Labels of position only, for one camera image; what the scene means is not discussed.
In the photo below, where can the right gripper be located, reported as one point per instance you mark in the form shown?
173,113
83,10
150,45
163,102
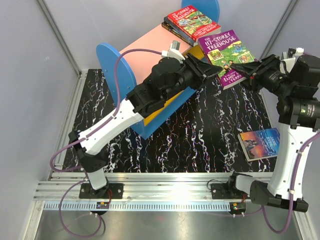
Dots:
256,70

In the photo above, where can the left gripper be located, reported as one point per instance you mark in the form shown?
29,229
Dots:
201,70

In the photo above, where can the purple 117-Storey Treehouse book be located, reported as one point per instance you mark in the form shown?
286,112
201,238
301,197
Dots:
225,49

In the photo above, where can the black blue Treehouse book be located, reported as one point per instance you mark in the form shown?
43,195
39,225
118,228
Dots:
171,30

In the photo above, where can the red 13-Storey Treehouse book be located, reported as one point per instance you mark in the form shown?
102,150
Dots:
194,23

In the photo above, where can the Nineteen Eighty-Four book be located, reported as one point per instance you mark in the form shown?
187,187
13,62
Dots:
172,25

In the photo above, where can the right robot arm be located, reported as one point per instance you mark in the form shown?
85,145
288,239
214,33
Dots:
298,124

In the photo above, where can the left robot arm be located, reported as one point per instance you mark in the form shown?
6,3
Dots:
167,78

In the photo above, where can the black marble pattern mat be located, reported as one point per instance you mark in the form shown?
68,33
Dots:
201,136

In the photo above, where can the blue Jane Eyre book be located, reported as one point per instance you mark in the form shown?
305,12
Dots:
260,144

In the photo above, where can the blue pink yellow bookshelf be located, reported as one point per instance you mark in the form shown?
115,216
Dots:
123,70

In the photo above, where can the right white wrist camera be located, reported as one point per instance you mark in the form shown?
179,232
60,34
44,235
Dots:
288,58

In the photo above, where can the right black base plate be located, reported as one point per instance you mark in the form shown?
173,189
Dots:
222,191

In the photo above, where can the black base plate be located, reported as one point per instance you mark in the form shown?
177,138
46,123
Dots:
113,191
222,191

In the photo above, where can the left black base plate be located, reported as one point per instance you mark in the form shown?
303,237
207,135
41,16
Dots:
113,191

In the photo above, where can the aluminium mounting rail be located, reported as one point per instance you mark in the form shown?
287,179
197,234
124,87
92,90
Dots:
138,187

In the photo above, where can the white slotted cable duct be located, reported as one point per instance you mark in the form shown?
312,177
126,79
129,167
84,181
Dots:
131,206

